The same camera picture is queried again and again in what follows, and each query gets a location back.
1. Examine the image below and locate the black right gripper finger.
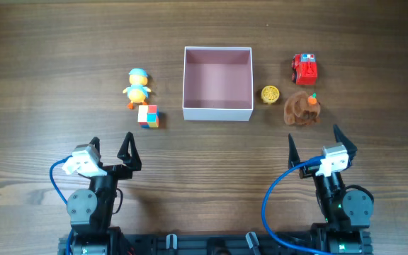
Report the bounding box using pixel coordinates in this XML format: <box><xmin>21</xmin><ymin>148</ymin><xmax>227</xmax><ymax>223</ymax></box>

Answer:
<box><xmin>333</xmin><ymin>124</ymin><xmax>358</xmax><ymax>156</ymax></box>
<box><xmin>288</xmin><ymin>134</ymin><xmax>301</xmax><ymax>169</ymax></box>

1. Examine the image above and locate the colourful puzzle cube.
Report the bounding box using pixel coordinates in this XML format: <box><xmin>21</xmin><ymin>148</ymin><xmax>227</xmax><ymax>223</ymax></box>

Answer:
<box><xmin>137</xmin><ymin>105</ymin><xmax>159</xmax><ymax>128</ymax></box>

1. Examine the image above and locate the brown plush toy orange carrot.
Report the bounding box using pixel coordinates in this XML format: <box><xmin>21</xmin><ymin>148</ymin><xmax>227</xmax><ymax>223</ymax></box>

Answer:
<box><xmin>284</xmin><ymin>91</ymin><xmax>321</xmax><ymax>125</ymax></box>

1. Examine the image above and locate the yellow duck toy blue hat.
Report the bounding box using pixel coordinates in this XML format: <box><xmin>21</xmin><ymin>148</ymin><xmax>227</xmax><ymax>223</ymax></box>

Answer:
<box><xmin>123</xmin><ymin>68</ymin><xmax>152</xmax><ymax>110</ymax></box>

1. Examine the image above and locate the yellow round fan toy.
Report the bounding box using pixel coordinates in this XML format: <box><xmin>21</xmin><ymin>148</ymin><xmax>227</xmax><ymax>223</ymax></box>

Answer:
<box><xmin>261</xmin><ymin>85</ymin><xmax>281</xmax><ymax>104</ymax></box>

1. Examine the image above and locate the red toy fire truck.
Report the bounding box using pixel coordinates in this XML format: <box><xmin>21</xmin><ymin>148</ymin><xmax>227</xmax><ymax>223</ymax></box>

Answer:
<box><xmin>291</xmin><ymin>53</ymin><xmax>318</xmax><ymax>86</ymax></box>

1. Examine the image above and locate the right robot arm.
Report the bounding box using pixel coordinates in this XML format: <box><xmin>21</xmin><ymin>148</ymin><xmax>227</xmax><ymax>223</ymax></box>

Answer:
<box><xmin>284</xmin><ymin>125</ymin><xmax>374</xmax><ymax>254</ymax></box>

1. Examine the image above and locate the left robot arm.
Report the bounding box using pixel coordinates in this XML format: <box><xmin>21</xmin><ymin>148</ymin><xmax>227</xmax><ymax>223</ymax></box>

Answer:
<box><xmin>62</xmin><ymin>132</ymin><xmax>142</xmax><ymax>255</ymax></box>

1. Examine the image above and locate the white box pink inside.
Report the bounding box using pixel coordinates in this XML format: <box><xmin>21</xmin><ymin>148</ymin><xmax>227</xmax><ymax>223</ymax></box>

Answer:
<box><xmin>182</xmin><ymin>46</ymin><xmax>254</xmax><ymax>121</ymax></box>

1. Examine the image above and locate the blue right cable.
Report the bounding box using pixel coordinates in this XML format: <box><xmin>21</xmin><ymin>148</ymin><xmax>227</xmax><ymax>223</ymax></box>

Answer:
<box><xmin>261</xmin><ymin>154</ymin><xmax>332</xmax><ymax>255</ymax></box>

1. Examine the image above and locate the blue cable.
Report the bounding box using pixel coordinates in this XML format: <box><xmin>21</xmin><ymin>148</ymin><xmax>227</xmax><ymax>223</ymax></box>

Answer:
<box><xmin>49</xmin><ymin>155</ymin><xmax>74</xmax><ymax>255</ymax></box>
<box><xmin>261</xmin><ymin>154</ymin><xmax>332</xmax><ymax>255</ymax></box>

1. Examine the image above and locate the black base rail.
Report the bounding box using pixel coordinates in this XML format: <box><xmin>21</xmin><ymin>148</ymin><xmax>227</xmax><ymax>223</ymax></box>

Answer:
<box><xmin>57</xmin><ymin>232</ymin><xmax>373</xmax><ymax>255</ymax></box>

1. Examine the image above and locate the blue left cable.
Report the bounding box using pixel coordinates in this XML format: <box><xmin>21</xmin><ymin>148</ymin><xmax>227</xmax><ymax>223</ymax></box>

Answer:
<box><xmin>49</xmin><ymin>155</ymin><xmax>74</xmax><ymax>255</ymax></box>

